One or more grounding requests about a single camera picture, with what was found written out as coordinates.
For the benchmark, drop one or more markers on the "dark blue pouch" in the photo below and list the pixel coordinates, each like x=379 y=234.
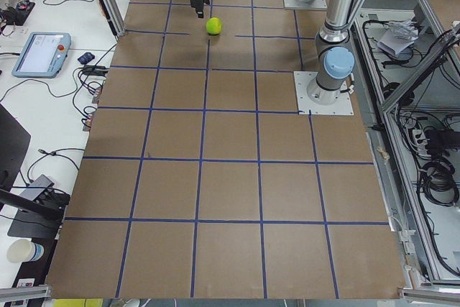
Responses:
x=85 y=58

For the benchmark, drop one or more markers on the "white paper cup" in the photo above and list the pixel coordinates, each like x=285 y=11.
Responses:
x=24 y=250

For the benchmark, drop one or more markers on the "blue teach pendant near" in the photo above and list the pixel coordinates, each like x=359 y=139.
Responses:
x=43 y=55

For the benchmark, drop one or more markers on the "green apple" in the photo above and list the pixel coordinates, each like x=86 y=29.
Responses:
x=214 y=26

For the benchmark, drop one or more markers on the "black monitor stand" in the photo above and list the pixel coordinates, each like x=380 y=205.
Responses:
x=39 y=209

